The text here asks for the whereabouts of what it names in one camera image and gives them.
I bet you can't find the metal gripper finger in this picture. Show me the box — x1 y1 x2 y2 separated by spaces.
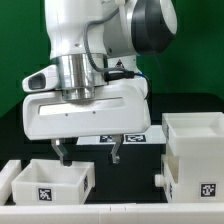
51 138 72 167
109 135 124 164

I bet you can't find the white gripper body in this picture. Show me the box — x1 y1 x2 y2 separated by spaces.
23 79 151 140

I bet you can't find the white drawer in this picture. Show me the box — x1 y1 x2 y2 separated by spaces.
154 155 173 203
11 159 95 205

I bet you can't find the white drawer cabinet box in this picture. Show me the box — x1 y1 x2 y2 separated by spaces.
162 112 224 203

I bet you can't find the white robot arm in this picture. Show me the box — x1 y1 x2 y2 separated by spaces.
22 0 177 161

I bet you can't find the white marker sheet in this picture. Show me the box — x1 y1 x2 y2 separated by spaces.
77 125 166 145

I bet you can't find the white left fence rail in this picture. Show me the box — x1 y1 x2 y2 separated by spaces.
0 160 22 206

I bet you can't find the white fence rail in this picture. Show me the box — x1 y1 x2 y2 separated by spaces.
0 203 224 224
0 160 22 206

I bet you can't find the white front fence rail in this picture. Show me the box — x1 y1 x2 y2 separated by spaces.
0 203 224 224

